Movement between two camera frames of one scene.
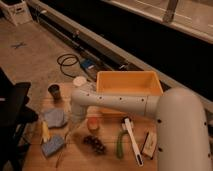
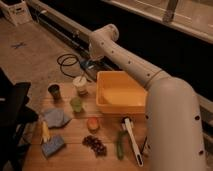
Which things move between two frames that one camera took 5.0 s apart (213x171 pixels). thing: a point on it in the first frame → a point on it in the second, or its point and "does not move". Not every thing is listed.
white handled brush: x=127 y=124 does not move
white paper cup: x=79 y=81 does not move
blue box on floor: x=89 y=64 does not move
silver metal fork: x=67 y=138 → x=82 y=64
